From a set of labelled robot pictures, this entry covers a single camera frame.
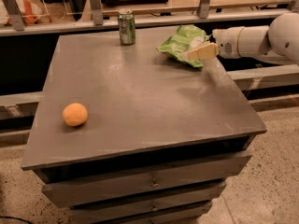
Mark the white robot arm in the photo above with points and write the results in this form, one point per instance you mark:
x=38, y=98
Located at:
x=277, y=43

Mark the green rice chip bag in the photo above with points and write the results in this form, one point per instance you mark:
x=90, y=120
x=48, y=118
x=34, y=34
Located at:
x=186, y=37

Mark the metal railing post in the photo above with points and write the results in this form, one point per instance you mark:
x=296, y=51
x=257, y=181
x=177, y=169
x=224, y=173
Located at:
x=97, y=12
x=14, y=14
x=203, y=9

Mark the green soda can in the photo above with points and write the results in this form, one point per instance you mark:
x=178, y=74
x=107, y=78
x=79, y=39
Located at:
x=126, y=22

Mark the top drawer knob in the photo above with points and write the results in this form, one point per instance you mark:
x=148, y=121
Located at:
x=154, y=184

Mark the middle metal railing post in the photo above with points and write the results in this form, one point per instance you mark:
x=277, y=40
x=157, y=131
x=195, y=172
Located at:
x=97, y=12

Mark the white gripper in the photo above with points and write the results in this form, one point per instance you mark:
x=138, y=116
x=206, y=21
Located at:
x=225, y=43

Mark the orange white bag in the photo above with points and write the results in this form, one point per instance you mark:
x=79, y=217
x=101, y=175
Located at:
x=31, y=13

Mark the drawer knob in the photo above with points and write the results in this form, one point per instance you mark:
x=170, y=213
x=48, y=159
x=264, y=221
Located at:
x=154, y=208
x=154, y=184

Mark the left metal railing post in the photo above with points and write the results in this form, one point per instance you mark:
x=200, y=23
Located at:
x=14, y=14

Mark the grey drawer cabinet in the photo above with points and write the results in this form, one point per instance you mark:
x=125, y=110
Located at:
x=148, y=117

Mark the right metal railing post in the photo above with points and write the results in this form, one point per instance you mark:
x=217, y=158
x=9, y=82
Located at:
x=203, y=9

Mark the orange fruit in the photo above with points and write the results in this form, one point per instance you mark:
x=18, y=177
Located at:
x=75, y=114

